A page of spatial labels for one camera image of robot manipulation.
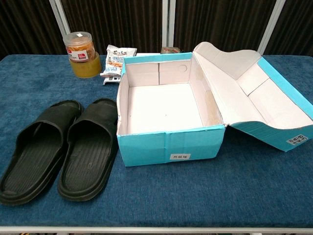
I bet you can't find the black rubber slipper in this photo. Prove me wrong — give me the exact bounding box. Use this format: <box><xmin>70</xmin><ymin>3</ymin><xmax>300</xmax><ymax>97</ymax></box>
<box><xmin>0</xmin><ymin>99</ymin><xmax>84</xmax><ymax>206</ymax></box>
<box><xmin>57</xmin><ymin>98</ymin><xmax>120</xmax><ymax>202</ymax></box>

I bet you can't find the blue table mat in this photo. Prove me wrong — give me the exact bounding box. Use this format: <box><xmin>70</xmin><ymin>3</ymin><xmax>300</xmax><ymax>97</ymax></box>
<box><xmin>0</xmin><ymin>54</ymin><xmax>313</xmax><ymax>228</ymax></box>

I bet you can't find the clear snack jar red label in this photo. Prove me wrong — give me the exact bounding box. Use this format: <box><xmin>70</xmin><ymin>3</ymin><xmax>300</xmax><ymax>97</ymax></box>
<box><xmin>63</xmin><ymin>31</ymin><xmax>95</xmax><ymax>62</ymax></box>

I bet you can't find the dark curtain partition panel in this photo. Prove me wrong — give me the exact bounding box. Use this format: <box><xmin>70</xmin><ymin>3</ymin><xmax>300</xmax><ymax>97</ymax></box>
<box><xmin>0</xmin><ymin>0</ymin><xmax>71</xmax><ymax>61</ymax></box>
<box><xmin>48</xmin><ymin>0</ymin><xmax>170</xmax><ymax>56</ymax></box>
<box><xmin>162</xmin><ymin>0</ymin><xmax>287</xmax><ymax>54</ymax></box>
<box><xmin>258</xmin><ymin>0</ymin><xmax>313</xmax><ymax>58</ymax></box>

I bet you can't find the white blue snack packet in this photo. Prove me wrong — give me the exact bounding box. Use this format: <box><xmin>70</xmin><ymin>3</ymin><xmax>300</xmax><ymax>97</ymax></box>
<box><xmin>99</xmin><ymin>45</ymin><xmax>137</xmax><ymax>78</ymax></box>

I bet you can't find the brown gold snack packet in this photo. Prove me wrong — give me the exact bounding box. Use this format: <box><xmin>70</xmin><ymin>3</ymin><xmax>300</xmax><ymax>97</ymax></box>
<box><xmin>160</xmin><ymin>46</ymin><xmax>182</xmax><ymax>55</ymax></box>

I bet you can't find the light blue shoe box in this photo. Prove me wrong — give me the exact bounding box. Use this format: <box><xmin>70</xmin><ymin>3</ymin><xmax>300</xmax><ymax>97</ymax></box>
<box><xmin>116</xmin><ymin>41</ymin><xmax>313</xmax><ymax>167</ymax></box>

